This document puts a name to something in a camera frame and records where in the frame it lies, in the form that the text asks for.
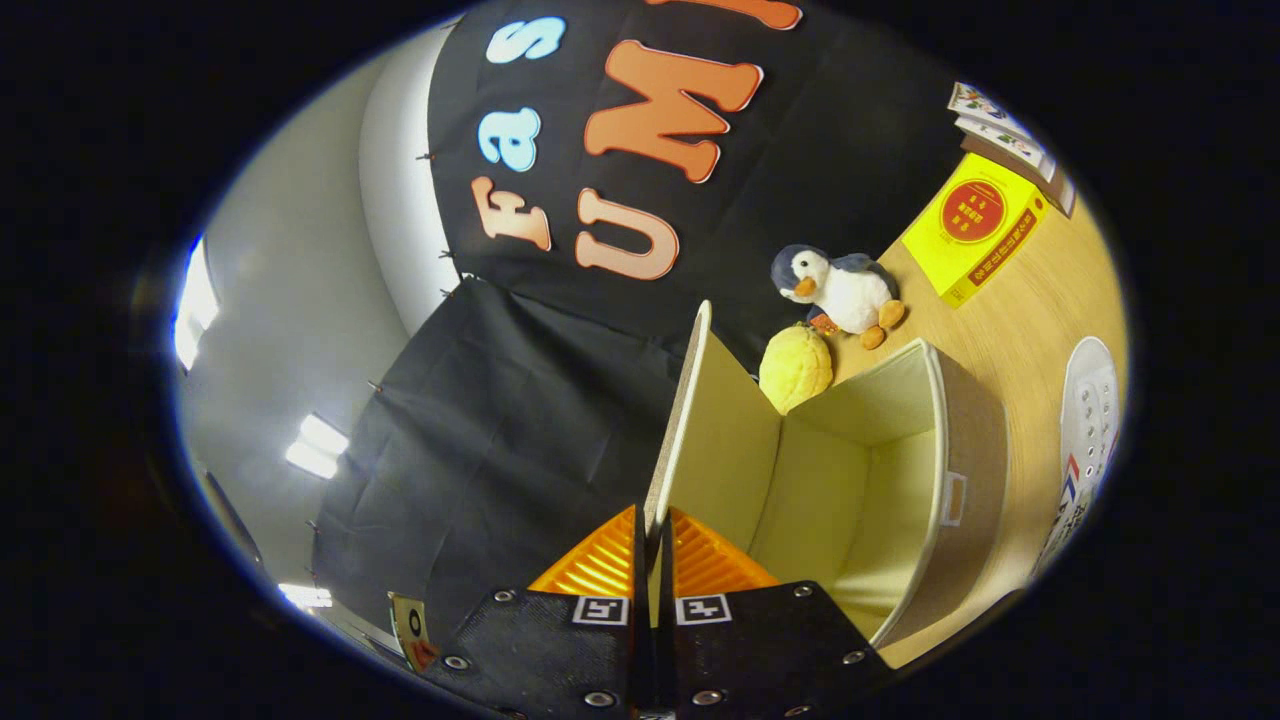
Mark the yellow book with red circle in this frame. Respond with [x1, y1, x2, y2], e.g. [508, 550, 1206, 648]
[901, 152, 1049, 309]

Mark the brown cover book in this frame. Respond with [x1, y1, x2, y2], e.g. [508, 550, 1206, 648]
[960, 135, 1079, 218]

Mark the white illustrated book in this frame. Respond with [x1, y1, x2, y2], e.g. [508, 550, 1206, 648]
[947, 82, 1036, 141]

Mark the yellow round plush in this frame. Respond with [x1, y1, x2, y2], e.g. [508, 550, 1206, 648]
[758, 324, 835, 415]

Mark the white book with green print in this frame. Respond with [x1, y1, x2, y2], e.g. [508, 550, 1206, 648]
[955, 115, 1056, 181]

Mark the white canvas shoe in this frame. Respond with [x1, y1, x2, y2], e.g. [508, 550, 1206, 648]
[1030, 336, 1121, 581]

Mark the penguin plush toy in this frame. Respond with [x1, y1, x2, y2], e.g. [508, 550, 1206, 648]
[769, 244, 907, 351]

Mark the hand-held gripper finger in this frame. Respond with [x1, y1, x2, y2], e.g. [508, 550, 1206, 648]
[420, 505, 656, 720]
[655, 505, 896, 720]

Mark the brown fabric storage box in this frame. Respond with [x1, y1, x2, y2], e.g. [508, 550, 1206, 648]
[643, 300, 1011, 649]

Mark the black backdrop cloth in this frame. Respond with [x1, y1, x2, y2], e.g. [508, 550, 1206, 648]
[310, 0, 1001, 641]

